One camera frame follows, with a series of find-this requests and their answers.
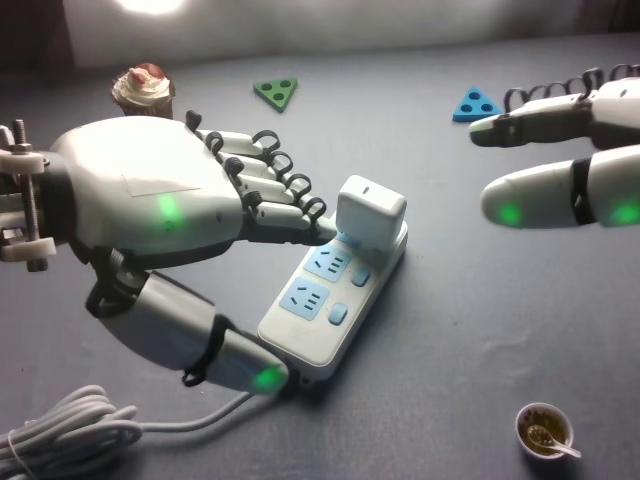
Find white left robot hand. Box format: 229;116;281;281
47;109;347;401

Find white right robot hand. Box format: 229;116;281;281
468;63;640;230

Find white charger adapter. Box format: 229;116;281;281
335;174;408;254

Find white power strip blue sockets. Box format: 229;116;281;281
257;219;410;389

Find toy cupcake white frosting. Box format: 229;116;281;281
110;62;177;121

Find blue triangle block three holes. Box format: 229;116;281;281
452;85;504;123

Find grey tablecloth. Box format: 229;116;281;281
0;34;640;480

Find green triangle block three holes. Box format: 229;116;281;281
252;76;299;114

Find dark curtain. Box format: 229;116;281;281
0;0;76;71

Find small white cup green filling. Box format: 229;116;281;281
514;402;575;460

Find small white spoon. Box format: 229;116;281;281
527;424;583;459

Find white backdrop sheet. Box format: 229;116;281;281
64;0;640;69

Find grey coiled power strip cable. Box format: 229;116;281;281
0;384;256;480

